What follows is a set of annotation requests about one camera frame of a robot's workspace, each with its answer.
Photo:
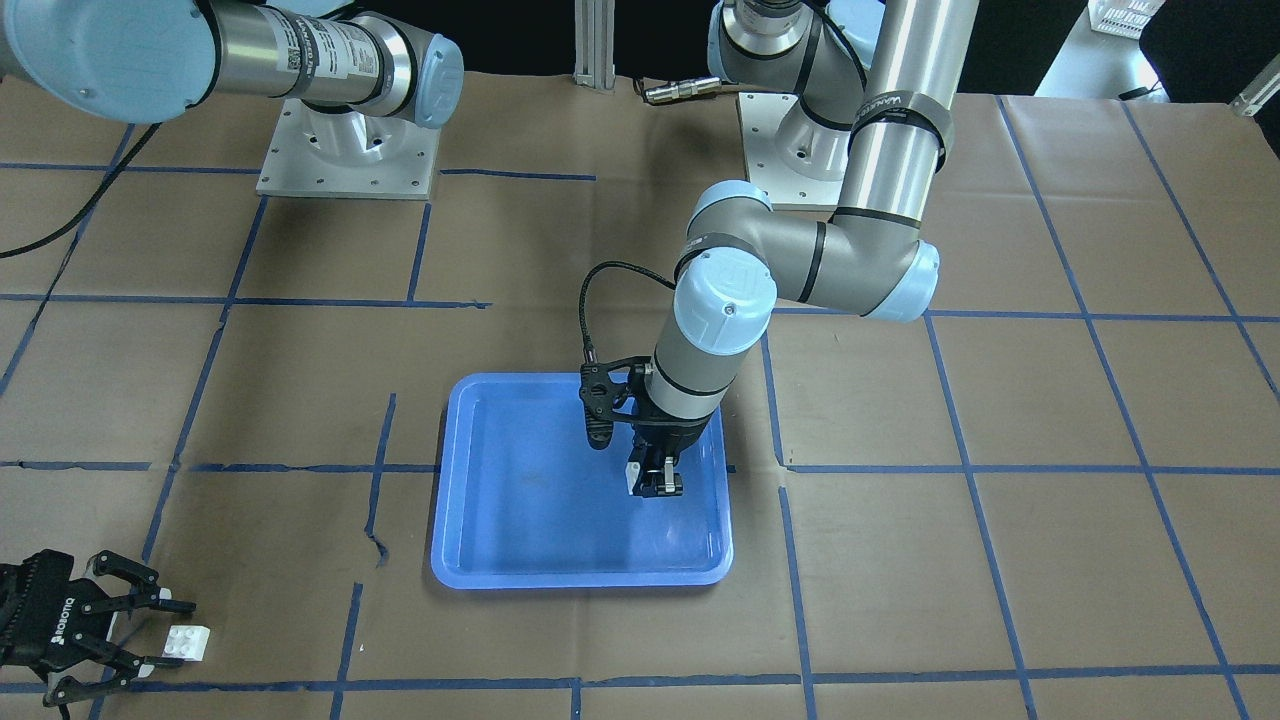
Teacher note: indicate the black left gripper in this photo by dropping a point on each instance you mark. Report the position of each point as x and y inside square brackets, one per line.
[672, 437]

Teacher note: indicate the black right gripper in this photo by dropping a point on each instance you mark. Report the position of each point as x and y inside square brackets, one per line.
[40, 617]

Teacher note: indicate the white block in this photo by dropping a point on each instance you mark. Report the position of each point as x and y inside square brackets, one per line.
[187, 642]
[634, 478]

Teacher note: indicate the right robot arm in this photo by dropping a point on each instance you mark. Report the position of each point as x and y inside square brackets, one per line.
[147, 62]

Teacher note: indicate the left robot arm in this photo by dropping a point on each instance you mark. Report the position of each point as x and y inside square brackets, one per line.
[742, 256]

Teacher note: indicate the blue plastic tray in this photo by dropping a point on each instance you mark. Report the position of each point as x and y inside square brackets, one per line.
[524, 502]

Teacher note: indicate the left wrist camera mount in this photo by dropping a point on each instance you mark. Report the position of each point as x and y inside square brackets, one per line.
[612, 392]

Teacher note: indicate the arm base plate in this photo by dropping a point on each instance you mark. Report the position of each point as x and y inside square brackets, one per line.
[795, 160]
[315, 155]

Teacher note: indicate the silver cable connector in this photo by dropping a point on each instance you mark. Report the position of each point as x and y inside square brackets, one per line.
[678, 91]

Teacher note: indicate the aluminium frame post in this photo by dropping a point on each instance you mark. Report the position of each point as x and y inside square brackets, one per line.
[594, 44]

